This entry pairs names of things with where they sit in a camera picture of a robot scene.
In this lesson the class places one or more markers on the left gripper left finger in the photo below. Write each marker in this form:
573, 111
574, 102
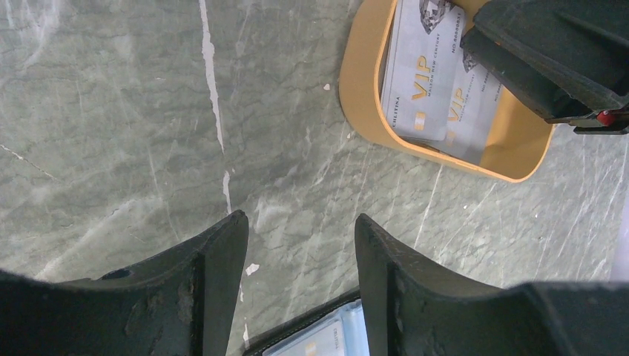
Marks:
178, 302

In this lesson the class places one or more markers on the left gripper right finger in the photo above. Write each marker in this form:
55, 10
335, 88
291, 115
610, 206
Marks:
415, 306

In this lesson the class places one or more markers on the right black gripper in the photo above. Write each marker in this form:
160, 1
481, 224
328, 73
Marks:
567, 61

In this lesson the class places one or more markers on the yellow oval tray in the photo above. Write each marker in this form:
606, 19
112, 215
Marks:
518, 140

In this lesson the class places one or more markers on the black card holder wallet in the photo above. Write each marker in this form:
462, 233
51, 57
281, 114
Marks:
347, 307

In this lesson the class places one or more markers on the silver VIP card stack right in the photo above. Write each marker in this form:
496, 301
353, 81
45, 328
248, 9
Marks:
472, 109

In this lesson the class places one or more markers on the silver vip card stack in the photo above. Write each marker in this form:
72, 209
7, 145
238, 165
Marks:
472, 109
420, 68

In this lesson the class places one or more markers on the silver VIP card stack left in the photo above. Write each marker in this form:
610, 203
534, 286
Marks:
420, 68

